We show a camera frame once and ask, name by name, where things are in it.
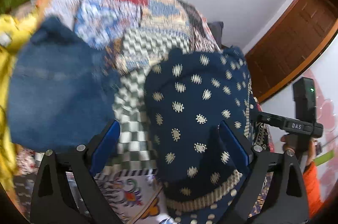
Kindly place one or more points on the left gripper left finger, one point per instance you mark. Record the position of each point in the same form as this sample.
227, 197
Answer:
65, 190

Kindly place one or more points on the navy patterned garment beige lining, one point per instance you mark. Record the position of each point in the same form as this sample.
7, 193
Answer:
195, 103

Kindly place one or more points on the orange sleeve right forearm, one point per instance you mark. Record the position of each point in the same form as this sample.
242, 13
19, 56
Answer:
312, 187

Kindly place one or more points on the person right hand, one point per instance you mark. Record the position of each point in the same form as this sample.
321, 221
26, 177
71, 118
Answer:
289, 144

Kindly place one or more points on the blue denim garment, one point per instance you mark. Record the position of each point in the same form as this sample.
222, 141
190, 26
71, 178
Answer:
61, 91

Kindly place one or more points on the dark wooden door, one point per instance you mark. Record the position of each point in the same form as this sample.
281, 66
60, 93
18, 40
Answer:
291, 45

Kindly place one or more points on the yellow cartoon fleece garment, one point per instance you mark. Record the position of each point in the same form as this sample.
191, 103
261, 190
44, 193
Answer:
15, 32

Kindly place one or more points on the patchwork patterned bedspread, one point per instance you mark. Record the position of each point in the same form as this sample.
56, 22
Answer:
136, 35

